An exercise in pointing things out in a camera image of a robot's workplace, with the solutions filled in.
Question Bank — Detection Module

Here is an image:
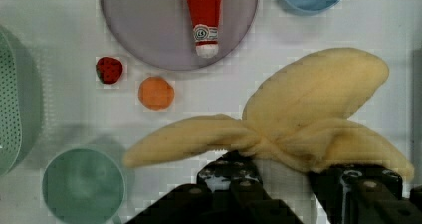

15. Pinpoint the orange plush fruit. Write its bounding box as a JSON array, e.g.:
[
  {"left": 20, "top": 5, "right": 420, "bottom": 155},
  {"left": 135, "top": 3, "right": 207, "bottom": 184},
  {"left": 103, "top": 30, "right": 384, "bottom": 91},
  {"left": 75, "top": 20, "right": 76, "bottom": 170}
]
[{"left": 138, "top": 77, "right": 175, "bottom": 111}]

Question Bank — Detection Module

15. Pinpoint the grey round plate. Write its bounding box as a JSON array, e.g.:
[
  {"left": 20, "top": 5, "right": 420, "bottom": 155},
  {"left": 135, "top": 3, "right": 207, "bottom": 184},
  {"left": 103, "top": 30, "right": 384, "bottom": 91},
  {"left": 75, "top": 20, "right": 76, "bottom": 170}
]
[{"left": 100, "top": 0, "right": 259, "bottom": 71}]

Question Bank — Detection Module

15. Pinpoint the dark red plush strawberry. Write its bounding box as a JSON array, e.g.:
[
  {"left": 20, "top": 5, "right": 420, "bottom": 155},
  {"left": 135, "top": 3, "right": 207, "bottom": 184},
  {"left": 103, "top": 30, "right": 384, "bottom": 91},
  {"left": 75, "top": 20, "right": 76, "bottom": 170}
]
[{"left": 96, "top": 57, "right": 123, "bottom": 85}]

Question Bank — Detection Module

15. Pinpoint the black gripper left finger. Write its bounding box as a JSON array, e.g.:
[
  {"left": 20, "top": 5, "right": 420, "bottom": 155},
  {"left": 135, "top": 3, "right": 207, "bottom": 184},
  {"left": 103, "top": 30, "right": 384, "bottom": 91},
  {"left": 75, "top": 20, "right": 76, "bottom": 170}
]
[{"left": 125, "top": 151, "right": 303, "bottom": 224}]

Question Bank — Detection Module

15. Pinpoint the green perforated colander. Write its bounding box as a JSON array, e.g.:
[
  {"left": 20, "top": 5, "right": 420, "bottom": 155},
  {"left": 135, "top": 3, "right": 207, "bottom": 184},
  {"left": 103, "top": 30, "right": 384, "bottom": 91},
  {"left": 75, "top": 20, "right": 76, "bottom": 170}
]
[{"left": 0, "top": 27, "right": 43, "bottom": 176}]

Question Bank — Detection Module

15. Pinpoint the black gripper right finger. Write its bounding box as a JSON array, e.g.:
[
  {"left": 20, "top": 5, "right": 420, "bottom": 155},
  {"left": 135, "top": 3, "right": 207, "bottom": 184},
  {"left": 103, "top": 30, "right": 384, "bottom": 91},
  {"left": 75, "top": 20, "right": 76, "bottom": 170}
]
[{"left": 308, "top": 164, "right": 422, "bottom": 224}]

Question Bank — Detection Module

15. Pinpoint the red plush ketchup bottle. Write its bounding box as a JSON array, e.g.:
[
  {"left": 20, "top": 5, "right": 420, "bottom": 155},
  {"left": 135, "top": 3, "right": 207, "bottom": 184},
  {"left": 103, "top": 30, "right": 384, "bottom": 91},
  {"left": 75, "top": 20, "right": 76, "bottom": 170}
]
[{"left": 186, "top": 0, "right": 222, "bottom": 59}]

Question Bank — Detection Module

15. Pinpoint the yellow plush peeled banana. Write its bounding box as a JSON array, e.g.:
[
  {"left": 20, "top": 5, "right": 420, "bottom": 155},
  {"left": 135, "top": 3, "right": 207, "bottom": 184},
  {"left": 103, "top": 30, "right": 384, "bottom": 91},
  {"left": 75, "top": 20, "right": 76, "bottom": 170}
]
[{"left": 123, "top": 48, "right": 414, "bottom": 180}]

